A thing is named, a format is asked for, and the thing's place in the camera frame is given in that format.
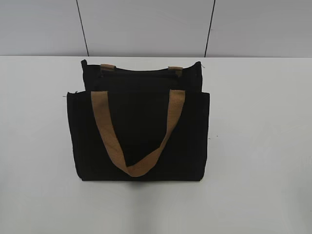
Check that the black canvas tote bag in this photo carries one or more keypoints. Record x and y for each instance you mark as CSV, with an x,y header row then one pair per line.
x,y
139,125

